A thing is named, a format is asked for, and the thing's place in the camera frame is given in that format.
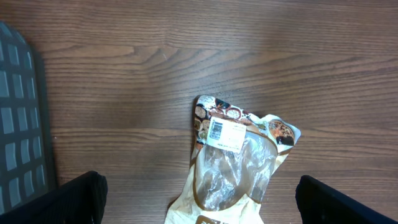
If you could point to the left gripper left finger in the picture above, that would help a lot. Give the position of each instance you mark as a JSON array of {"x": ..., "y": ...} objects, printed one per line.
[{"x": 81, "y": 200}]

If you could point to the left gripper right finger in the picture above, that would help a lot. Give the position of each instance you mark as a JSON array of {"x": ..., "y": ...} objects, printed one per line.
[{"x": 319, "y": 203}]

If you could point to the clear brown bread bag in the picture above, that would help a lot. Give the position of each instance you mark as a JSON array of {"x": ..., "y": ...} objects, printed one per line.
[{"x": 233, "y": 159}]

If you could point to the grey plastic shopping basket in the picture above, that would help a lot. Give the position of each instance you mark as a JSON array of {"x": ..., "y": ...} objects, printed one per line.
[{"x": 27, "y": 164}]

